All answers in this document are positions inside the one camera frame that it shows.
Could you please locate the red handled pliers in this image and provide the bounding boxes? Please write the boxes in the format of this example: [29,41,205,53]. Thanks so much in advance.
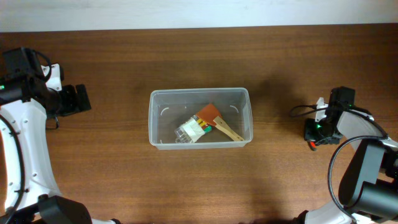
[307,141,317,151]

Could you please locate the clear plastic container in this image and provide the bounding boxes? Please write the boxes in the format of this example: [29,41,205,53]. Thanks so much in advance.
[148,88,254,150]

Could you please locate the orange scraper wooden handle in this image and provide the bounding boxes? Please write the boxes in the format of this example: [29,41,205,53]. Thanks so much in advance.
[196,103,244,141]

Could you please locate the clear case coloured bits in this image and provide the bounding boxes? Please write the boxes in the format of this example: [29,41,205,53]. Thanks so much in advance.
[175,115,213,143]

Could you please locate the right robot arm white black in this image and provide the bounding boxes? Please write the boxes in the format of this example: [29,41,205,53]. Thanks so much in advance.
[292,86,397,224]

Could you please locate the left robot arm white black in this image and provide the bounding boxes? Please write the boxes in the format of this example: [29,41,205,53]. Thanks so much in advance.
[1,47,99,224]

